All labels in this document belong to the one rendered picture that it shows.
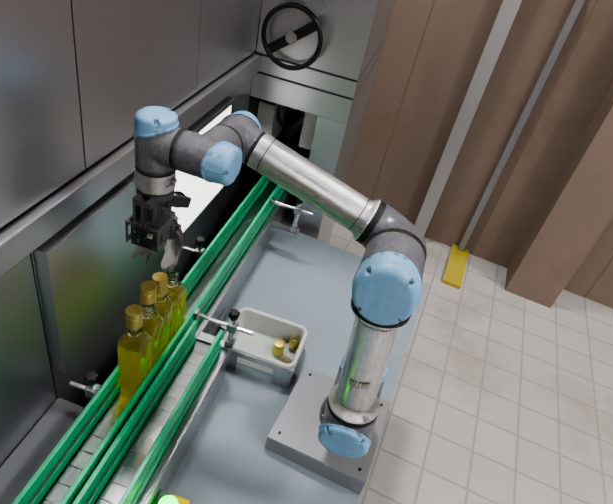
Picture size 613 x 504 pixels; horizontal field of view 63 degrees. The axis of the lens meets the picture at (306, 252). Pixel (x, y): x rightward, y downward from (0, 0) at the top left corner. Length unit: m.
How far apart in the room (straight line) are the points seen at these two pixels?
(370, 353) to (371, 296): 0.16
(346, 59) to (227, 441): 1.25
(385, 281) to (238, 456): 0.70
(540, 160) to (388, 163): 0.95
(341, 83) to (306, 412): 1.10
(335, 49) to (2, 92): 1.19
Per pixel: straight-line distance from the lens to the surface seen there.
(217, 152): 0.89
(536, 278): 3.52
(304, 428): 1.39
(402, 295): 0.87
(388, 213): 0.99
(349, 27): 1.80
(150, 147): 0.93
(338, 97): 1.86
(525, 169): 3.47
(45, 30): 0.93
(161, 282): 1.17
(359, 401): 1.10
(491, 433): 2.70
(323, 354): 1.63
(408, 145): 3.49
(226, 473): 1.36
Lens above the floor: 1.95
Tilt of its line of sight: 37 degrees down
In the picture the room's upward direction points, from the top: 14 degrees clockwise
